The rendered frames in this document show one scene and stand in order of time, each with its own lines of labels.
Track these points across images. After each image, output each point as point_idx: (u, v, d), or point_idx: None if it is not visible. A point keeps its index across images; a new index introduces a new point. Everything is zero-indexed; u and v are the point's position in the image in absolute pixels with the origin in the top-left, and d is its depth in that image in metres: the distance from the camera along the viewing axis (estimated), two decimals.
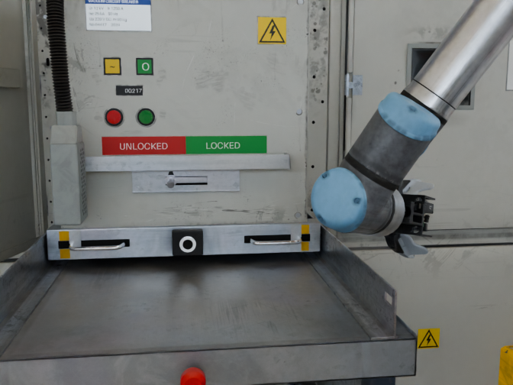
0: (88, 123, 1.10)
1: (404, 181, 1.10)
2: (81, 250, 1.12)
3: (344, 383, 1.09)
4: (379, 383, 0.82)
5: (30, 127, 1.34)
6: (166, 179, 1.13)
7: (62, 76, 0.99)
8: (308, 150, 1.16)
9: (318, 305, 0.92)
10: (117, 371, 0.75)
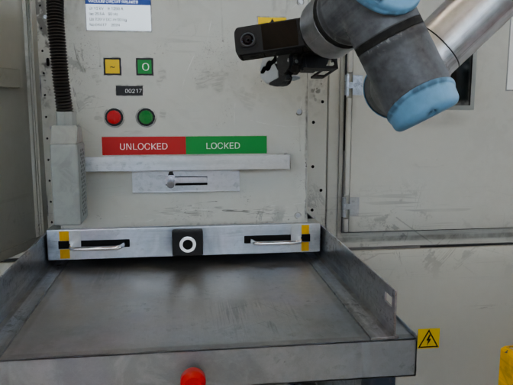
0: (88, 123, 1.10)
1: None
2: None
3: (344, 383, 1.09)
4: (379, 383, 0.82)
5: (30, 127, 1.34)
6: (166, 179, 1.13)
7: (62, 76, 0.99)
8: (308, 150, 1.16)
9: (318, 305, 0.92)
10: (117, 371, 0.75)
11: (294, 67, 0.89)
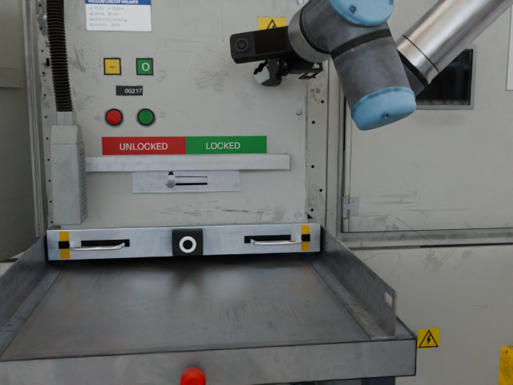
0: (88, 123, 1.10)
1: None
2: None
3: (344, 383, 1.09)
4: (379, 383, 0.82)
5: (30, 127, 1.34)
6: (166, 179, 1.13)
7: (62, 76, 0.99)
8: (308, 150, 1.16)
9: (318, 305, 0.92)
10: (117, 371, 0.75)
11: (283, 69, 0.99)
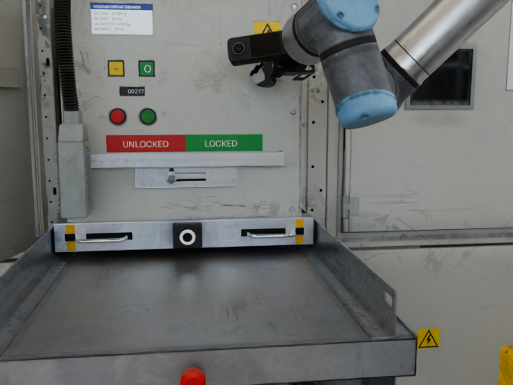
0: (93, 122, 1.16)
1: None
2: (85, 242, 1.18)
3: (344, 383, 1.09)
4: (379, 383, 0.82)
5: (30, 127, 1.34)
6: (166, 175, 1.19)
7: (69, 78, 1.05)
8: (301, 148, 1.22)
9: (318, 305, 0.92)
10: (117, 371, 0.75)
11: (278, 72, 1.05)
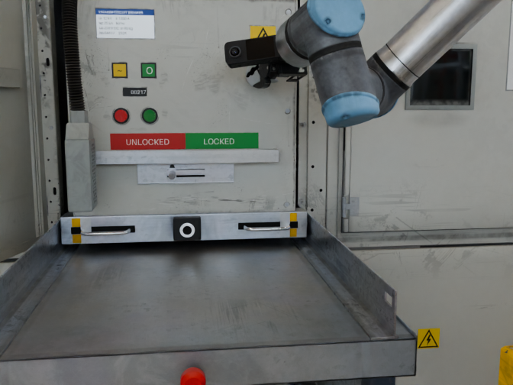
0: (98, 121, 1.23)
1: None
2: (91, 235, 1.25)
3: (344, 383, 1.09)
4: (379, 383, 0.82)
5: (30, 127, 1.34)
6: (167, 171, 1.26)
7: (75, 79, 1.12)
8: (295, 146, 1.29)
9: (318, 305, 0.92)
10: (117, 371, 0.75)
11: (272, 73, 1.11)
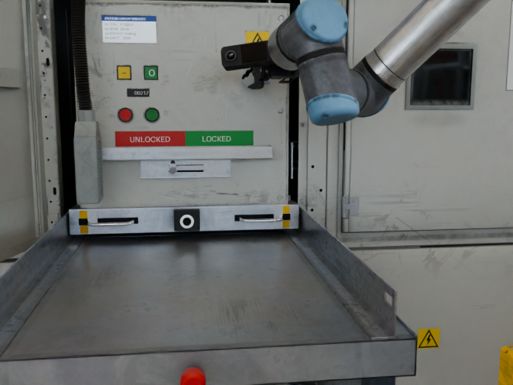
0: (104, 120, 1.32)
1: None
2: (97, 226, 1.34)
3: (344, 383, 1.09)
4: (379, 383, 0.82)
5: (30, 127, 1.34)
6: (168, 166, 1.35)
7: (83, 81, 1.21)
8: (288, 143, 1.38)
9: (318, 305, 0.92)
10: (117, 371, 0.75)
11: (265, 76, 1.21)
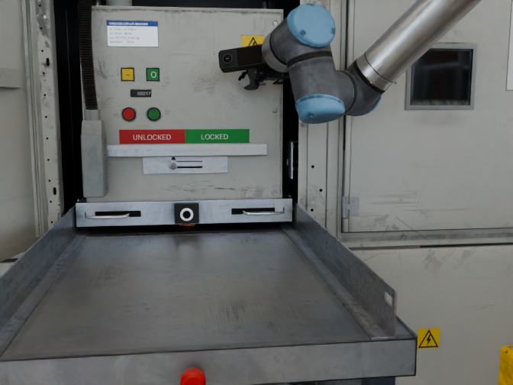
0: (108, 118, 1.40)
1: None
2: (95, 219, 1.42)
3: (344, 383, 1.09)
4: (379, 383, 0.82)
5: (30, 127, 1.34)
6: (169, 163, 1.43)
7: (90, 82, 1.29)
8: (282, 140, 1.46)
9: (318, 305, 0.92)
10: (117, 371, 0.75)
11: (259, 77, 1.29)
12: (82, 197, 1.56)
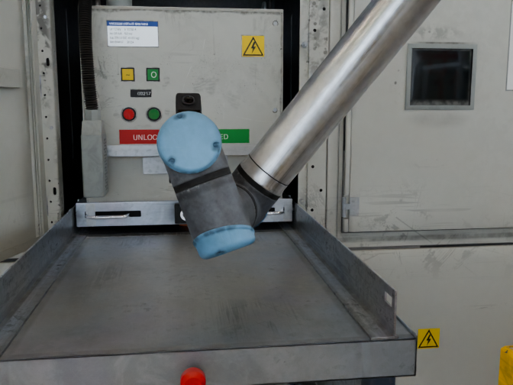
0: (109, 118, 1.40)
1: None
2: (95, 219, 1.42)
3: (344, 383, 1.09)
4: (379, 383, 0.82)
5: (30, 127, 1.34)
6: None
7: (90, 82, 1.29)
8: None
9: (318, 305, 0.92)
10: (117, 371, 0.75)
11: None
12: (82, 197, 1.56)
